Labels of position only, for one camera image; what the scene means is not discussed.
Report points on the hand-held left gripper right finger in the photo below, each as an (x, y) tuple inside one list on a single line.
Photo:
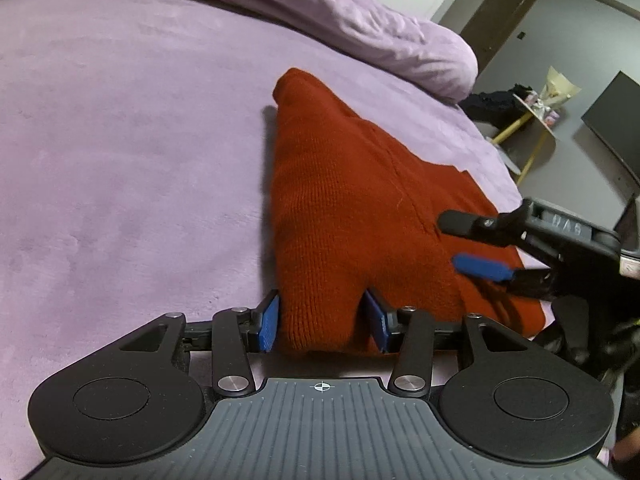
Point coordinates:
[(377, 329)]

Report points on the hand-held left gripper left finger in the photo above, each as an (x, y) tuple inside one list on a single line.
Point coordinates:
[(267, 324)]

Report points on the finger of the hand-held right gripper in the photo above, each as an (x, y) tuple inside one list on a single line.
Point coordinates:
[(482, 266), (475, 226)]

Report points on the red knit button cardigan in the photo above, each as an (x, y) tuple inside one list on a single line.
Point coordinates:
[(350, 220)]

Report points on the dark clothes pile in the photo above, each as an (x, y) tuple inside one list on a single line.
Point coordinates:
[(492, 102)]

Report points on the side table with yellow legs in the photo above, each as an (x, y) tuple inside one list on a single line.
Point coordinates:
[(522, 122)]

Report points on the small pink gift box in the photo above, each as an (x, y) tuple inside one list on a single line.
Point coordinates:
[(551, 117)]

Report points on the black flat television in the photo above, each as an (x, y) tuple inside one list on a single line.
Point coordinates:
[(617, 120)]

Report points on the wrapped flower bouquet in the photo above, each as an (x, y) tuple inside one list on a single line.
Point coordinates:
[(555, 87)]

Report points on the brown wooden door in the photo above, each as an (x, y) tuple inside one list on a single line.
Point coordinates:
[(500, 20)]

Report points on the purple crumpled duvet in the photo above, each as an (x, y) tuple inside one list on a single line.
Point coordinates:
[(325, 10)]

